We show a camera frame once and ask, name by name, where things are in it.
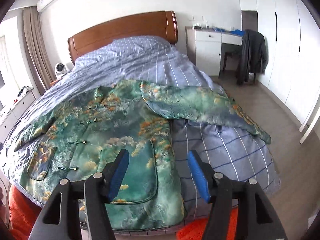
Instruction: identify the green patterned silk jacket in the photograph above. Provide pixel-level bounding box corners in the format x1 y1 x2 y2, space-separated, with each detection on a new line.
9 80 276 231

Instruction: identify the orange blanket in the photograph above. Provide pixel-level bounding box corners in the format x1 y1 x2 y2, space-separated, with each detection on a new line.
9 185 42 240

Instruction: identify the white low sideboard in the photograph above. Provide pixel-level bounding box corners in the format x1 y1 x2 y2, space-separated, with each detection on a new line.
1 88 36 143

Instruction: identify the white round fan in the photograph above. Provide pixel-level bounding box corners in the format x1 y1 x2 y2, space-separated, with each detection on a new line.
54 63 67 80

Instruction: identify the white wardrobe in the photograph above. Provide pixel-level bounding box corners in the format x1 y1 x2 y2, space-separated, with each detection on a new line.
239 0 319 125

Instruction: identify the dark jacket on chair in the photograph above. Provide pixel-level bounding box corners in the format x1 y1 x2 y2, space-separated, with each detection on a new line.
236 29 267 85

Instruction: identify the beige curtain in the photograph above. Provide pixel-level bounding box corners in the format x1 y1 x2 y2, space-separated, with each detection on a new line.
22 6 56 95

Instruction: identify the blue checked duvet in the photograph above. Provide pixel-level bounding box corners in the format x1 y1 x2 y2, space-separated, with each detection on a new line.
0 35 282 234

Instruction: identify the white desk with drawers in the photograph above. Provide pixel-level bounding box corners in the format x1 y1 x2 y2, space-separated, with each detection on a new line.
185 27 242 76

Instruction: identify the brown wooden headboard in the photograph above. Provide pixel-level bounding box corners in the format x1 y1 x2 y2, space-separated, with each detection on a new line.
68 11 178 63

